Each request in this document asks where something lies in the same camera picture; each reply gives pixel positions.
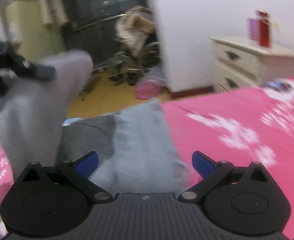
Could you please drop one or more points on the pink bed sheet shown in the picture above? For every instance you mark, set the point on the pink bed sheet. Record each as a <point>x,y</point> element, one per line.
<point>243,125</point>

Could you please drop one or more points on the grey hoodie sweatshirt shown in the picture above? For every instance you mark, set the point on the grey hoodie sweatshirt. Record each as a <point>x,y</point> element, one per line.
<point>136,152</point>

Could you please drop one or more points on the wheelchair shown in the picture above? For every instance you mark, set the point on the wheelchair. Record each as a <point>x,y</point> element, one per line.
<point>126,68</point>

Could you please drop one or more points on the pink bag in plastic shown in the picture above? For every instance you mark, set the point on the pink bag in plastic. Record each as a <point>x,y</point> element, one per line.
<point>151,84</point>

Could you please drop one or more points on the cream bedside cabinet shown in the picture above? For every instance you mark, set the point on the cream bedside cabinet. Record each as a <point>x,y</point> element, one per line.
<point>240,62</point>

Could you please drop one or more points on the red bottle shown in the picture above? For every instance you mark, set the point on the red bottle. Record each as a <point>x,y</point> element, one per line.
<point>263,28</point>

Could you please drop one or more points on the purple box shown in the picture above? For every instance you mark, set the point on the purple box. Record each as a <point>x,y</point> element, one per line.
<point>252,28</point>

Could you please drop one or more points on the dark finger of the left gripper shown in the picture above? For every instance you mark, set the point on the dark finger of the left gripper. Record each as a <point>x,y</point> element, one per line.
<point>24,68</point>

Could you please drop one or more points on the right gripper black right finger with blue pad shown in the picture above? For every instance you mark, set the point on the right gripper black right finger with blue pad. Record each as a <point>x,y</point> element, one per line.
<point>223,182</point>

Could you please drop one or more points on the beige coat on wheelchair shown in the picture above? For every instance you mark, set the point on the beige coat on wheelchair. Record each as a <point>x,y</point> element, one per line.
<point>134,28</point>

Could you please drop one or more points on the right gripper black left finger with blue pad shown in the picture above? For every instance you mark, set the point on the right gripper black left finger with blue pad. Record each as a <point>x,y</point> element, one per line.
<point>65,182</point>

